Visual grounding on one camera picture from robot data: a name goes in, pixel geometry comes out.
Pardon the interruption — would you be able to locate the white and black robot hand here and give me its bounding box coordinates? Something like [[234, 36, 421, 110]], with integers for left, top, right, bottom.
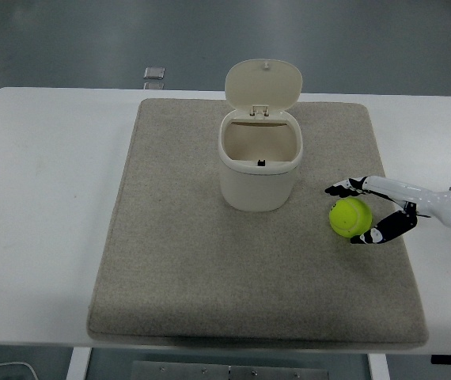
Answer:
[[324, 175, 451, 245]]

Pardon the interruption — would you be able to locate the yellow-green tennis ball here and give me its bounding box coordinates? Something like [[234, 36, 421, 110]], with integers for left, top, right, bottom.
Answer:
[[328, 198, 373, 238]]

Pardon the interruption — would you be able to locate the cream lidded plastic bin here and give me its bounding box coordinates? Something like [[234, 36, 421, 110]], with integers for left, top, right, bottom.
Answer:
[[218, 59, 304, 213]]

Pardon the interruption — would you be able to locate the white table leg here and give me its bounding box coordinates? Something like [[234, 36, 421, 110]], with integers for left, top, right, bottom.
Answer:
[[66, 347, 92, 380], [367, 353, 388, 380]]

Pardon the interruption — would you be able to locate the beige felt mat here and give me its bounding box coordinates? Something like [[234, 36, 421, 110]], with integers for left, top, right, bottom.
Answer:
[[86, 97, 430, 349]]

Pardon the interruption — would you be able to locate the grey metal plate with screws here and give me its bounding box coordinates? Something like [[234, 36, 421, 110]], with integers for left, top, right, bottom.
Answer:
[[131, 359, 328, 380]]

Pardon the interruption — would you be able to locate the white cable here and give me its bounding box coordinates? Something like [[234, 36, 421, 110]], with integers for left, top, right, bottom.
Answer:
[[0, 360, 39, 380]]

